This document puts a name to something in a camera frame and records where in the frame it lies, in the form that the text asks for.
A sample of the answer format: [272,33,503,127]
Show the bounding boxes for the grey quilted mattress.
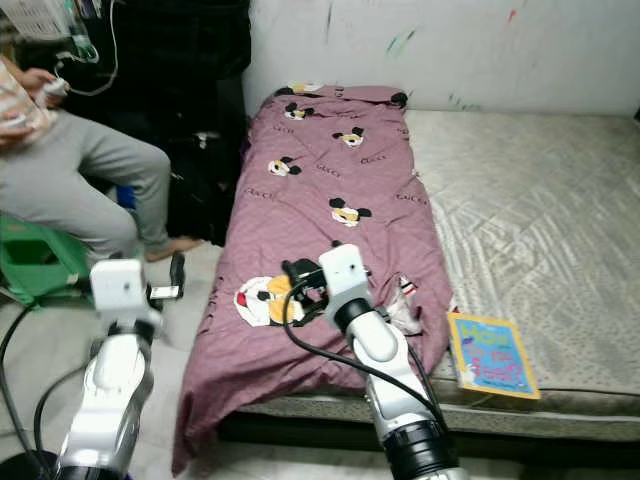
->
[228,108,640,441]

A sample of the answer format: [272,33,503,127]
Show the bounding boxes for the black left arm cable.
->
[32,362,96,471]
[0,288,93,479]

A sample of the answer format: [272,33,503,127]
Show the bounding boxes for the purple cartoon print blanket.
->
[172,84,458,477]

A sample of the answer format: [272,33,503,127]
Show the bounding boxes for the yellow bordered children's book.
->
[447,311,542,402]

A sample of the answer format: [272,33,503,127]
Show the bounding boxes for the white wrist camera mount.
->
[316,242,371,309]
[88,257,163,336]

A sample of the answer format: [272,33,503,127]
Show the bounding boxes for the black fabric wardrobe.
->
[60,0,254,244]

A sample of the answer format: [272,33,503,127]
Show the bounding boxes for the green plastic stool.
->
[0,213,99,307]

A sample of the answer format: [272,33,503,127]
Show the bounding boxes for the white handheld controller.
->
[44,77,73,99]

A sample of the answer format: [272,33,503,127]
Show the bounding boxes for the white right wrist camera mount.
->
[316,242,371,309]

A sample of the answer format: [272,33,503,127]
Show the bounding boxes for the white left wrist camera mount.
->
[88,257,163,336]

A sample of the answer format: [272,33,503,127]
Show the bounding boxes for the dark bed frame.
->
[218,410,640,469]

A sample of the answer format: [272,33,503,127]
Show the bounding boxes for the seated person grey trousers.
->
[0,55,207,266]

